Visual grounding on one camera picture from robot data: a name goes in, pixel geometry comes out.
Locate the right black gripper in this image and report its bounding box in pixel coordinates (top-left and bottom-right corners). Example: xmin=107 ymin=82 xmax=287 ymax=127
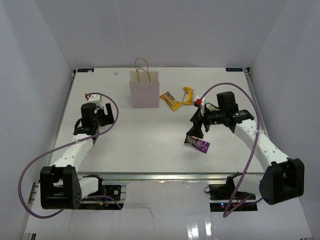
xmin=186 ymin=104 xmax=226 ymax=139

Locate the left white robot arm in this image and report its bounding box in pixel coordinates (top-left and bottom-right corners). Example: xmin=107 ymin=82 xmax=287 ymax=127
xmin=40 ymin=101 xmax=115 ymax=210

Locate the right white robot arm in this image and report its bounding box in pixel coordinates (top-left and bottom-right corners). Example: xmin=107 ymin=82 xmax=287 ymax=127
xmin=186 ymin=91 xmax=305 ymax=205

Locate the pink paper bag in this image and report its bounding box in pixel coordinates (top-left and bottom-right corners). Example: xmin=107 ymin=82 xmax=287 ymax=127
xmin=129 ymin=57 xmax=160 ymax=109

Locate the purple M&M packet right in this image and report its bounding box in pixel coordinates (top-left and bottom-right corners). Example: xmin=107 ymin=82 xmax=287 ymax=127
xmin=184 ymin=135 xmax=210 ymax=154

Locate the green snack packet upper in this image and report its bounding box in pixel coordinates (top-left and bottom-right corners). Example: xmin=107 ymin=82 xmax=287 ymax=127
xmin=206 ymin=103 xmax=220 ymax=112

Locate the yellow snack bar wrapper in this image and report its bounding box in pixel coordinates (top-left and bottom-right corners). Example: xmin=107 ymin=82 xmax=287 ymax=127
xmin=182 ymin=86 xmax=194 ymax=105

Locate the yellow M&M packet centre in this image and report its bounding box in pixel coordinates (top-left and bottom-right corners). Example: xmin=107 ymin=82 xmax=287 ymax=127
xmin=159 ymin=91 xmax=182 ymax=111

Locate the blue label left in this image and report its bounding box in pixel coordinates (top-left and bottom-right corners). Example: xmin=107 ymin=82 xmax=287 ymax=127
xmin=77 ymin=68 xmax=95 ymax=73

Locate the blue label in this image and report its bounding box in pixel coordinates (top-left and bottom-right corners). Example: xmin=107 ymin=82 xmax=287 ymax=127
xmin=77 ymin=68 xmax=95 ymax=73
xmin=225 ymin=67 xmax=244 ymax=72

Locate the blue label right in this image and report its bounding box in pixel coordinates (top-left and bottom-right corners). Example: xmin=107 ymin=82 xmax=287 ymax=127
xmin=225 ymin=67 xmax=244 ymax=72

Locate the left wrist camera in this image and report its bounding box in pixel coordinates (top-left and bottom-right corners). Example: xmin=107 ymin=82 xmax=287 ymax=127
xmin=85 ymin=93 xmax=102 ymax=108

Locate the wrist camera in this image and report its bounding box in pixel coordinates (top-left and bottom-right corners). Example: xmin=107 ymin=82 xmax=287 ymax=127
xmin=192 ymin=94 xmax=206 ymax=111
xmin=85 ymin=93 xmax=102 ymax=108

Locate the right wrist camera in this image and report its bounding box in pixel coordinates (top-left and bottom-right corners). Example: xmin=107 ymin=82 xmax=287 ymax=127
xmin=192 ymin=94 xmax=206 ymax=111

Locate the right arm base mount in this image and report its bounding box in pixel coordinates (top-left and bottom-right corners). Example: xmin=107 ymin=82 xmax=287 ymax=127
xmin=204 ymin=172 xmax=258 ymax=213

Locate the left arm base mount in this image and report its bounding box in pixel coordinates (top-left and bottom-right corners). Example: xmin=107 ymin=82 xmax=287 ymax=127
xmin=78 ymin=175 xmax=124 ymax=211

